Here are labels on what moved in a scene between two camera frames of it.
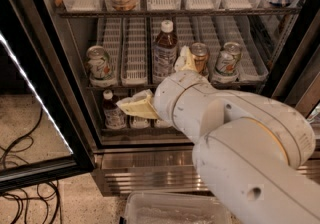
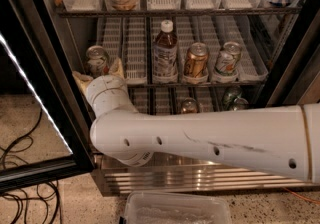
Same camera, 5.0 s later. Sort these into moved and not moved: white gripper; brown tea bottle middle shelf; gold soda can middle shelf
Moved: white gripper
Not moved: gold soda can middle shelf; brown tea bottle middle shelf
